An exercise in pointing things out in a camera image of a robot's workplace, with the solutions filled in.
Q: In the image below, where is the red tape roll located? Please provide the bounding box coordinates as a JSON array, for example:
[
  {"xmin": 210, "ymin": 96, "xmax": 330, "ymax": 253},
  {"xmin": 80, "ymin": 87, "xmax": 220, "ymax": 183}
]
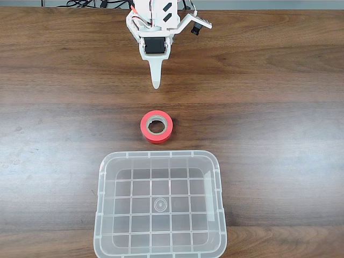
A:
[{"xmin": 140, "ymin": 110, "xmax": 174, "ymax": 145}]

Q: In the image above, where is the clear plastic storage box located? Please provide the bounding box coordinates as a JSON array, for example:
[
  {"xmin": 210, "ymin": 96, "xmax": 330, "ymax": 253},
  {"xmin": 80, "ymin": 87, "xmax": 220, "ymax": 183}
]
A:
[{"xmin": 93, "ymin": 150, "xmax": 228, "ymax": 258}]

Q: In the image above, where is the black camera cable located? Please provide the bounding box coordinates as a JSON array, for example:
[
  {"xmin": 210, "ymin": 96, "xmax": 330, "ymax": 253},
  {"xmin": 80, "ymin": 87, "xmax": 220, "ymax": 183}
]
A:
[{"xmin": 182, "ymin": 0, "xmax": 198, "ymax": 15}]

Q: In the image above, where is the camera module on white bracket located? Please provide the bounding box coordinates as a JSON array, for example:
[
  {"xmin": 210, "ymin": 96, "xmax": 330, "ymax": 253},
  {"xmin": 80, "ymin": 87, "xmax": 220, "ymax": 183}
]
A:
[{"xmin": 171, "ymin": 12, "xmax": 213, "ymax": 36}]

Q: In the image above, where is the black cable with plug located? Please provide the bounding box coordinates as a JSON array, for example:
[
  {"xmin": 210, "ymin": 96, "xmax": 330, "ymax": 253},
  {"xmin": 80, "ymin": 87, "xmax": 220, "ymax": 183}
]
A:
[{"xmin": 98, "ymin": 0, "xmax": 129, "ymax": 10}]

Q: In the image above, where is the tangled black cable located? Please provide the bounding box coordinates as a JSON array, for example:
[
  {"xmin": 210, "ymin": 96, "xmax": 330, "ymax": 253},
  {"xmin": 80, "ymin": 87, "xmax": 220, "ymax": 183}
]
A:
[{"xmin": 56, "ymin": 0, "xmax": 98, "ymax": 9}]

